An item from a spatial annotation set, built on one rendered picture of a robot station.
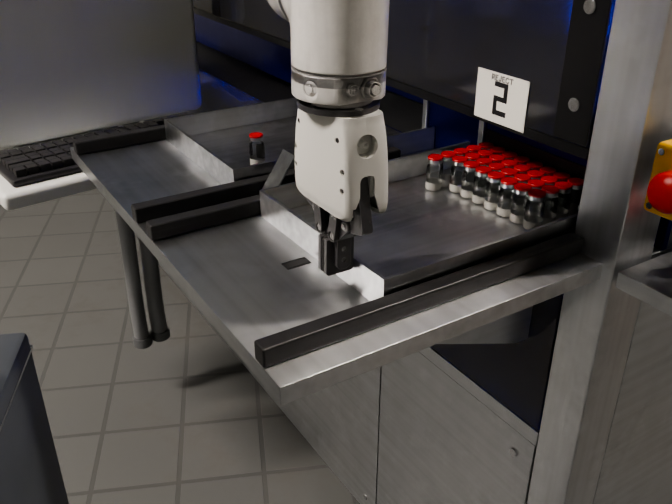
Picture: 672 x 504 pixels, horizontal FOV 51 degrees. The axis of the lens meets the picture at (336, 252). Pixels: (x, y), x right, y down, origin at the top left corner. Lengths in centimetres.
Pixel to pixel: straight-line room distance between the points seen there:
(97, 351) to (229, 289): 154
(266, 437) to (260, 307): 117
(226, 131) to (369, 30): 63
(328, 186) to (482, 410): 53
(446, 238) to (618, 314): 21
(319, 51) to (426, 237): 31
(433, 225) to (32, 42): 87
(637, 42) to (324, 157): 32
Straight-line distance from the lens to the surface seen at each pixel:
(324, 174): 64
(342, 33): 59
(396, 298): 67
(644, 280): 81
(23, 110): 146
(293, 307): 70
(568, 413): 94
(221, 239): 83
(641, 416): 105
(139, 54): 153
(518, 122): 86
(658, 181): 72
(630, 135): 77
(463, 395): 110
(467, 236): 84
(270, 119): 124
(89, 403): 206
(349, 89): 60
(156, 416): 196
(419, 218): 88
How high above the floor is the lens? 125
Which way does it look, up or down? 28 degrees down
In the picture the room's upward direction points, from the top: straight up
